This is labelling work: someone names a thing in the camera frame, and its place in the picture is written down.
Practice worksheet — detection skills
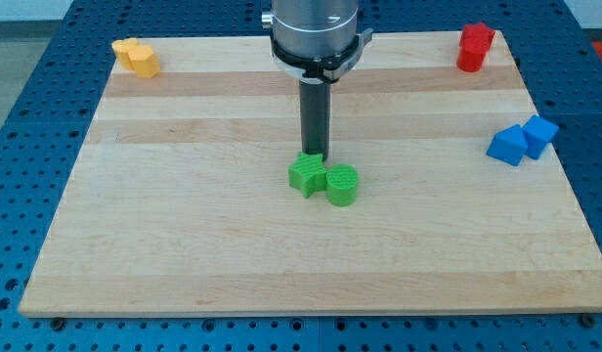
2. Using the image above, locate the green star block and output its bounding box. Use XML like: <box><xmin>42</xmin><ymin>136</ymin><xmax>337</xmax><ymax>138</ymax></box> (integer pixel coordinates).
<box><xmin>288</xmin><ymin>152</ymin><xmax>327</xmax><ymax>198</ymax></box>

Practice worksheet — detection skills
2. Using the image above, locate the blue triangle block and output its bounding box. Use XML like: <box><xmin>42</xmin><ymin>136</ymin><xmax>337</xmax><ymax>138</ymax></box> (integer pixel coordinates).
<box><xmin>486</xmin><ymin>124</ymin><xmax>528</xmax><ymax>166</ymax></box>

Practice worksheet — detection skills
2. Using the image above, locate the blue cube block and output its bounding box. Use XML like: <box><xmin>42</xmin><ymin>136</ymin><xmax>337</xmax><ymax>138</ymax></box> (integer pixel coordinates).
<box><xmin>522</xmin><ymin>114</ymin><xmax>559</xmax><ymax>159</ymax></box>

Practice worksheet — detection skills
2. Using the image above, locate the red pentagon block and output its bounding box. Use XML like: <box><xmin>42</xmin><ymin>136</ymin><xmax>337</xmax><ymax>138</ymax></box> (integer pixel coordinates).
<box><xmin>459</xmin><ymin>22</ymin><xmax>495</xmax><ymax>51</ymax></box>

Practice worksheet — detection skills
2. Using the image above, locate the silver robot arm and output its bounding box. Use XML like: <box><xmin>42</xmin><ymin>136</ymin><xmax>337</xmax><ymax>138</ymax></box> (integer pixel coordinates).
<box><xmin>261</xmin><ymin>0</ymin><xmax>373</xmax><ymax>84</ymax></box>

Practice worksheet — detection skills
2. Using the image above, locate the yellow hexagon block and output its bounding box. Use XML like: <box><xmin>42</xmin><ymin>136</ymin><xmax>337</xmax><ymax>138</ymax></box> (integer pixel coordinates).
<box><xmin>127</xmin><ymin>45</ymin><xmax>160</xmax><ymax>78</ymax></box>

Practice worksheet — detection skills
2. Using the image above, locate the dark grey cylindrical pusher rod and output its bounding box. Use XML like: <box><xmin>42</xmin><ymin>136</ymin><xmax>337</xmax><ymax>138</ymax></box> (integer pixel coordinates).
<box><xmin>299</xmin><ymin>81</ymin><xmax>330</xmax><ymax>161</ymax></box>

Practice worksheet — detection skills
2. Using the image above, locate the red cylinder block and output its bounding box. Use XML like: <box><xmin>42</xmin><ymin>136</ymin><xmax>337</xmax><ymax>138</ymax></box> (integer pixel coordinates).
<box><xmin>456</xmin><ymin>38</ymin><xmax>491</xmax><ymax>72</ymax></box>

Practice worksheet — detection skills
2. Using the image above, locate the yellow heart block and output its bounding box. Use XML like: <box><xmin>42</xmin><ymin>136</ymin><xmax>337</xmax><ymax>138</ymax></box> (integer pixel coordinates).
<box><xmin>111</xmin><ymin>37</ymin><xmax>139</xmax><ymax>70</ymax></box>

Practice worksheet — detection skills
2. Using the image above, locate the green cylinder block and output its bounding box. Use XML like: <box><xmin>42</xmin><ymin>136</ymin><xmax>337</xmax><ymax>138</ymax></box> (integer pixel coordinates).
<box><xmin>325</xmin><ymin>164</ymin><xmax>359</xmax><ymax>206</ymax></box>

